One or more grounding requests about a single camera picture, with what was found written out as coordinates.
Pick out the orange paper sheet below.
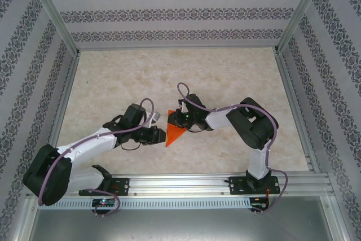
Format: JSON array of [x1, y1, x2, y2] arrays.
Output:
[[164, 109, 187, 148]]

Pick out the controller board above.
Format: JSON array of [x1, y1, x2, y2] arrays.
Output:
[[92, 198, 116, 208], [250, 197, 268, 211]]

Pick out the slotted grey cable duct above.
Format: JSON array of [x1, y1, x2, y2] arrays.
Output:
[[53, 197, 252, 211]]

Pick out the right aluminium side rail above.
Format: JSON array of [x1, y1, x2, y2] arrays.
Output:
[[275, 50, 321, 174]]

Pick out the aluminium frame post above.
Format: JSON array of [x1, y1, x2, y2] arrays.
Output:
[[275, 0, 331, 55], [24, 0, 81, 58]]

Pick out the right aluminium frame post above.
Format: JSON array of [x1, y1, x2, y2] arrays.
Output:
[[275, 0, 331, 55]]

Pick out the left aluminium frame post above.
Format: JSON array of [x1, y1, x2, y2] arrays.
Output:
[[24, 0, 81, 58]]

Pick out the aluminium side rail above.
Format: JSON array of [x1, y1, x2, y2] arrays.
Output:
[[38, 51, 82, 176], [275, 50, 321, 174]]

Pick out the left aluminium side rail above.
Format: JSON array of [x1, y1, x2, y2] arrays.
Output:
[[38, 51, 82, 176]]

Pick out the right controller board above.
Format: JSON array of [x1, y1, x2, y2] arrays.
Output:
[[250, 197, 268, 211]]

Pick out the left controller board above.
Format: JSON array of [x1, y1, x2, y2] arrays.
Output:
[[92, 198, 116, 208]]

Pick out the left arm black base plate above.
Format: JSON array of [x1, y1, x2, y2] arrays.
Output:
[[78, 178, 130, 196]]

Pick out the grey metal shelf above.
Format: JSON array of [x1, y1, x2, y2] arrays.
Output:
[[28, 209, 347, 241]]

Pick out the aluminium mounting rail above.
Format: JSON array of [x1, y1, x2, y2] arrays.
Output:
[[27, 174, 335, 196]]

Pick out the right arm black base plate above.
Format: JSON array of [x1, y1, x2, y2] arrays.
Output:
[[228, 176, 281, 196]]

